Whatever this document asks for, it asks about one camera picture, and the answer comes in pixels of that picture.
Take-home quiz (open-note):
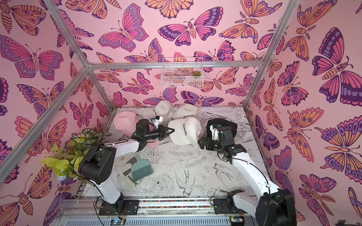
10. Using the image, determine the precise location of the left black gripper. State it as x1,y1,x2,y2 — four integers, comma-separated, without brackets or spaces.
144,126,174,142

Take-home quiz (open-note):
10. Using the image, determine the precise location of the black cap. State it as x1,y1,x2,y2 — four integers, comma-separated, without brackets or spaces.
206,118,238,137

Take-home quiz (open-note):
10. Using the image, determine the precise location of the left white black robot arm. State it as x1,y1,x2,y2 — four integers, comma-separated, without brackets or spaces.
77,119,175,204

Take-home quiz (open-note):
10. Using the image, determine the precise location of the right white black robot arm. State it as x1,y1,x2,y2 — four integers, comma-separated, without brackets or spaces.
199,124,297,226

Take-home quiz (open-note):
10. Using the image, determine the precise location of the cream cap rear left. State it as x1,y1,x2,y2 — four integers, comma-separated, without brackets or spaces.
142,100,173,124

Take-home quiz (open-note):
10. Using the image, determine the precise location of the plain pink cap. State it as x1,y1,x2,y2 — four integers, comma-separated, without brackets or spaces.
146,139,160,148

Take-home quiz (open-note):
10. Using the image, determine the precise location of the pink cap with logo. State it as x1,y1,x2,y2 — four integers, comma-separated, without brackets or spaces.
113,111,139,137

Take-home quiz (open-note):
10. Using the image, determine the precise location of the teal hand brush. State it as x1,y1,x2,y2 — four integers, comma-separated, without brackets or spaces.
131,152,154,181

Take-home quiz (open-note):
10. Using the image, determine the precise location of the clear plastic dustpan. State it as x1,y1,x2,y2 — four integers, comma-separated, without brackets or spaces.
114,153,138,189

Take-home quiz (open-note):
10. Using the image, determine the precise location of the small succulent in basket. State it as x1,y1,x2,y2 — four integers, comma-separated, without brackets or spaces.
192,71,201,77

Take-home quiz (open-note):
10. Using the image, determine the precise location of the potted green plant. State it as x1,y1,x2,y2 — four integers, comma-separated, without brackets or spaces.
42,128,111,181

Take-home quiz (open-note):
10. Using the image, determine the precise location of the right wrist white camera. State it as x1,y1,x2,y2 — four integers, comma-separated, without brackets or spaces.
210,125,221,140

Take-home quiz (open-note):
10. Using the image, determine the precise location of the wrist white camera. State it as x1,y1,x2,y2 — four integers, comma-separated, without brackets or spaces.
152,115,163,129
210,125,221,140

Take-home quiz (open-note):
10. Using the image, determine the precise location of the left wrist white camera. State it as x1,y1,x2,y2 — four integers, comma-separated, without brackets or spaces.
152,115,163,129

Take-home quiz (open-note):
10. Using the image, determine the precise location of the white wire basket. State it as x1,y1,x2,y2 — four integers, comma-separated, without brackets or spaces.
159,56,205,89

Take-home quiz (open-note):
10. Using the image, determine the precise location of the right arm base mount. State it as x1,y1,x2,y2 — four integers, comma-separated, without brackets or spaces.
210,198,246,215

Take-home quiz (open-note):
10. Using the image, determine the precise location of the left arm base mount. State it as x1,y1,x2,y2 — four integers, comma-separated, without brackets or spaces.
99,200,140,216

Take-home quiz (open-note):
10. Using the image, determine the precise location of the aluminium frame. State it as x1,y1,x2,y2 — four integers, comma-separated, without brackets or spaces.
1,1,299,182

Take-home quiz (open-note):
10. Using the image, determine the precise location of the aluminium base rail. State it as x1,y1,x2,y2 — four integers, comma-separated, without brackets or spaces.
51,196,258,226

